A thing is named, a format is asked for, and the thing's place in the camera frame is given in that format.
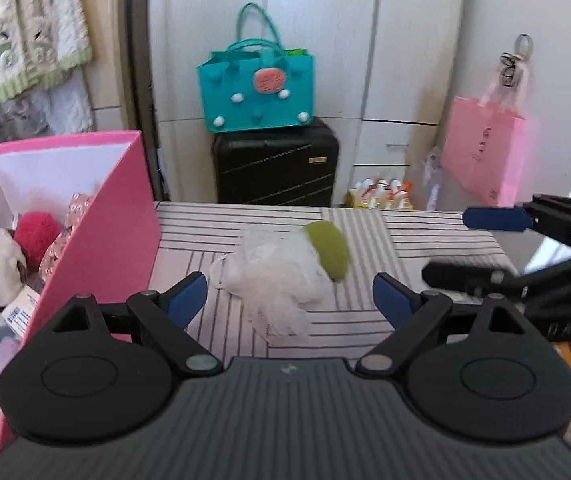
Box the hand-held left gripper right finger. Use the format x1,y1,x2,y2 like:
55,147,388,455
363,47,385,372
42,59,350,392
355,272,523,376

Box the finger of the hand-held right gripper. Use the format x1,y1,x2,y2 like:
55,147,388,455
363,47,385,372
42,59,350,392
421,255,571,303
463,194,571,248

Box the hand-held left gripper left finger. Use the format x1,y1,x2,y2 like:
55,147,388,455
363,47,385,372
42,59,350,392
48,271,219,376

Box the green round sponge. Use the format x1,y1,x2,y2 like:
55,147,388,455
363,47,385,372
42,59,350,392
301,220,352,282

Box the white mesh bath pouf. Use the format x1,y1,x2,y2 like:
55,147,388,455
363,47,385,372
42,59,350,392
210,224,335,339

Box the pink cardboard box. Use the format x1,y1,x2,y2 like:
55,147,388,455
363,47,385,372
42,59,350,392
0,130,162,461

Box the pink floral scrunchie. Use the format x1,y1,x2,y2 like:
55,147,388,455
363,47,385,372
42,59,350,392
40,191,97,283

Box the red fluffy pompom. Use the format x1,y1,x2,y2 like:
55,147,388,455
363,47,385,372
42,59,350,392
13,211,65,272

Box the striped tablecloth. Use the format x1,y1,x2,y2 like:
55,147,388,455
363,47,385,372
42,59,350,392
148,201,571,461

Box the pink gift bag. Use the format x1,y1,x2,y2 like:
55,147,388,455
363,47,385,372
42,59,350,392
439,67,529,207

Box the clear plastic bag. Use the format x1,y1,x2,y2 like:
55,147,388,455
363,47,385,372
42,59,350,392
409,146,447,212

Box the pack of small bottles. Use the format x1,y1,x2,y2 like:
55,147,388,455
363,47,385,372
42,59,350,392
346,176,415,211

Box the black suitcase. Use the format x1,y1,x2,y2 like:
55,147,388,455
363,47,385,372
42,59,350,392
212,117,341,207

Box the teal felt tote bag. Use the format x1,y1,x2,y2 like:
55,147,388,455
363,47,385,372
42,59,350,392
196,2,315,134

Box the grey garment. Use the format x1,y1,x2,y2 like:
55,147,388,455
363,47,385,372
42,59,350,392
0,67,95,148

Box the grey white wardrobe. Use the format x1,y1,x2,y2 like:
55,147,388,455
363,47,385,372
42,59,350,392
148,0,469,206

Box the beige wooden cabinet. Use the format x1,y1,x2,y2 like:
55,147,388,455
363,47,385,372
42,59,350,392
78,0,134,133

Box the white fluffy robe green trim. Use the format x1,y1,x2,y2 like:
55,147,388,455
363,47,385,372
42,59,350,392
0,0,94,111

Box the black hair ties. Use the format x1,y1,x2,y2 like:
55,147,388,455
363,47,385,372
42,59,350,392
498,34,535,87

